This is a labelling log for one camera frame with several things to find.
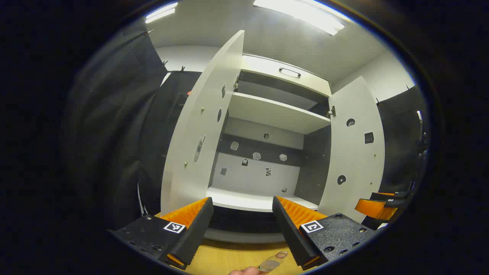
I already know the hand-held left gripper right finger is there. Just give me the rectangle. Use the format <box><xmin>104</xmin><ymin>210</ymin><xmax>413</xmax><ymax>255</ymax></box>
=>
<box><xmin>272</xmin><ymin>196</ymin><xmax>379</xmax><ymax>271</ymax></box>

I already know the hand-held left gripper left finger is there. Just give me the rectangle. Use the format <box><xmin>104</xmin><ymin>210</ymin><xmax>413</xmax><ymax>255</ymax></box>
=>
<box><xmin>108</xmin><ymin>197</ymin><xmax>214</xmax><ymax>270</ymax></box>

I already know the clear plastic bottle red label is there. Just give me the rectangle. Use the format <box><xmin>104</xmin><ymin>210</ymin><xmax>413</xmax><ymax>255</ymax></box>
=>
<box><xmin>258</xmin><ymin>251</ymin><xmax>289</xmax><ymax>273</ymax></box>

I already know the white cabinet door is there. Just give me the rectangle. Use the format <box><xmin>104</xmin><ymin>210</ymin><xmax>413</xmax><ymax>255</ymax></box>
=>
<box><xmin>317</xmin><ymin>76</ymin><xmax>385</xmax><ymax>224</ymax></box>
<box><xmin>160</xmin><ymin>30</ymin><xmax>245</xmax><ymax>216</ymax></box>

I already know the white cabinet shelf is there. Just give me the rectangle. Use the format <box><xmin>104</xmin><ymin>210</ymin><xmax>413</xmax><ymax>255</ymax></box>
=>
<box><xmin>228</xmin><ymin>92</ymin><xmax>331</xmax><ymax>135</ymax></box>

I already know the black backdrop cloth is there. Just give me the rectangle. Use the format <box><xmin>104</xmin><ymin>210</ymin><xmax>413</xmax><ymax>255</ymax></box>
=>
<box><xmin>63</xmin><ymin>23</ymin><xmax>426</xmax><ymax>230</ymax></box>

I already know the white cabinet drawer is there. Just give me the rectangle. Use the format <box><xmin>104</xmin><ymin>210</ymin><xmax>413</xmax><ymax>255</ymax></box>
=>
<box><xmin>241</xmin><ymin>53</ymin><xmax>332</xmax><ymax>97</ymax></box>

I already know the wide ceiling light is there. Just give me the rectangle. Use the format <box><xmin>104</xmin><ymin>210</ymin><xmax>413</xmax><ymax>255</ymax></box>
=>
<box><xmin>252</xmin><ymin>0</ymin><xmax>345</xmax><ymax>37</ymax></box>

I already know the narrow ceiling light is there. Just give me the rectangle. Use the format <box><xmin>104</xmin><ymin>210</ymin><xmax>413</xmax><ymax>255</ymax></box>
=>
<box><xmin>145</xmin><ymin>2</ymin><xmax>179</xmax><ymax>24</ymax></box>

